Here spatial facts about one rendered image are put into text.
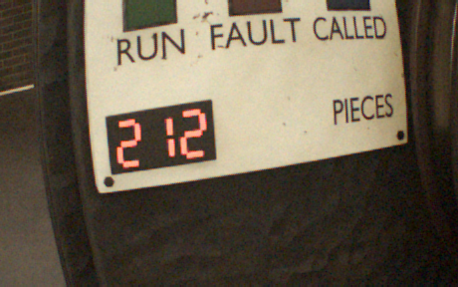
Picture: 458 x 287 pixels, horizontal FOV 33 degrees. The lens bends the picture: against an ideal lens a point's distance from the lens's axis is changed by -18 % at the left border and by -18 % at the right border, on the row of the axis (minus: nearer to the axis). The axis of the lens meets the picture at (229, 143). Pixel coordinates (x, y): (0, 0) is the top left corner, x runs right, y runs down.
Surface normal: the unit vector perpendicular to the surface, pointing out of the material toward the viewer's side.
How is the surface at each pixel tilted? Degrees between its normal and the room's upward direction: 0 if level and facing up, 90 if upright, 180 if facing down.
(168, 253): 90
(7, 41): 90
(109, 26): 90
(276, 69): 90
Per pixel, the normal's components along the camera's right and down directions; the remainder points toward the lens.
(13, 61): 0.27, 0.25
